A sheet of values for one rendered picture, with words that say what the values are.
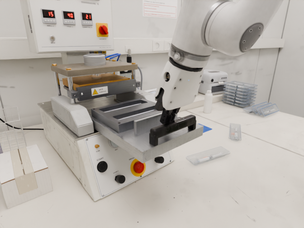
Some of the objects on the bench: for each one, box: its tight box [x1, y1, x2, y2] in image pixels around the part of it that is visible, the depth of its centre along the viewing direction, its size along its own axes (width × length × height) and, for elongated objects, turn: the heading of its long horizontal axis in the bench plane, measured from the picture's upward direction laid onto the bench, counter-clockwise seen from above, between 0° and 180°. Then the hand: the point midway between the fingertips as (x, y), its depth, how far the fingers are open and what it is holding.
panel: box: [84, 133, 172, 199], centre depth 68 cm, size 2×30×19 cm, turn 130°
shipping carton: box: [0, 144, 53, 209], centre depth 66 cm, size 19×13×9 cm
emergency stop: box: [133, 161, 144, 173], centre depth 69 cm, size 2×4×4 cm, turn 130°
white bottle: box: [203, 90, 213, 114], centre depth 131 cm, size 5×5×14 cm
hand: (167, 118), depth 52 cm, fingers closed, pressing on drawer
